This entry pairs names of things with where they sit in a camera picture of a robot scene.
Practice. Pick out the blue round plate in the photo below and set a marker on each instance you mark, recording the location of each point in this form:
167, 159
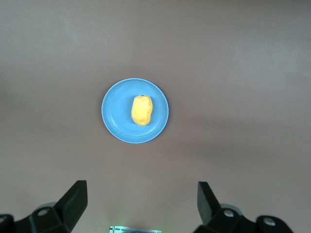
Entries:
116, 116

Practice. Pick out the brown table cover sheet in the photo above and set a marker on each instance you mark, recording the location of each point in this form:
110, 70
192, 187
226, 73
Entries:
218, 72

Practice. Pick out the yellow potato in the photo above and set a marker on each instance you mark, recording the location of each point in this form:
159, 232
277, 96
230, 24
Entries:
142, 110

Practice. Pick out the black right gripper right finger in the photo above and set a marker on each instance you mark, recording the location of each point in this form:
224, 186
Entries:
206, 206

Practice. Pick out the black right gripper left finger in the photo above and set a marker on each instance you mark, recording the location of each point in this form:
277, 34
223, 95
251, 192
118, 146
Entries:
73, 201

